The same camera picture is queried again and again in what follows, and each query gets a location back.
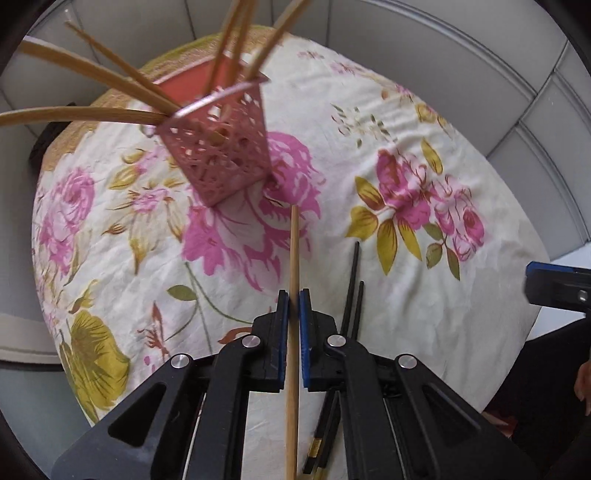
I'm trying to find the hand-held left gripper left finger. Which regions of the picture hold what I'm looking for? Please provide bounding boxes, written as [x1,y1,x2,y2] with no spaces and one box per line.
[51,290,293,480]

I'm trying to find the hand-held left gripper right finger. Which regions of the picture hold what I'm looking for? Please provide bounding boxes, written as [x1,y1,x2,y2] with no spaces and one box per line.
[298,288,539,480]

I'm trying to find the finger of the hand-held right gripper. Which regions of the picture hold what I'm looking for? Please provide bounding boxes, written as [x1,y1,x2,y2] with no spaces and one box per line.
[524,261,591,320]

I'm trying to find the black chopstick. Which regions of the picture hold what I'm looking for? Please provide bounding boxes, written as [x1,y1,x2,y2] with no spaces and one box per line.
[302,241,361,474]
[314,281,365,480]

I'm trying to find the long bamboo chopstick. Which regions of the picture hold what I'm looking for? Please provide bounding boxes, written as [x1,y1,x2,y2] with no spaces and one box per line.
[285,206,301,480]

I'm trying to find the pink perforated chopstick holder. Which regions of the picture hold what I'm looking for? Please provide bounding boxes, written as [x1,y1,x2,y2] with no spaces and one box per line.
[148,76,273,208]

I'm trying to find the bunch of wooden chopsticks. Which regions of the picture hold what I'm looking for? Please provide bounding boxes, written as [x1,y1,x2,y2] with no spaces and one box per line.
[0,0,315,139]

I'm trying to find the floral printed cloth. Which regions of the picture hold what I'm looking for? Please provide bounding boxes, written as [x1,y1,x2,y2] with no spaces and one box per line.
[30,34,552,480]

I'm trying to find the person's legs in black pants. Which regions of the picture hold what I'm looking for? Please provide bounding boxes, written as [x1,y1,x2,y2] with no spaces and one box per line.
[485,318,591,480]

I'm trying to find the white cabinet with drawers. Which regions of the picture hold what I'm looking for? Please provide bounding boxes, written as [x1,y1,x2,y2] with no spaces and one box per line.
[323,0,591,273]

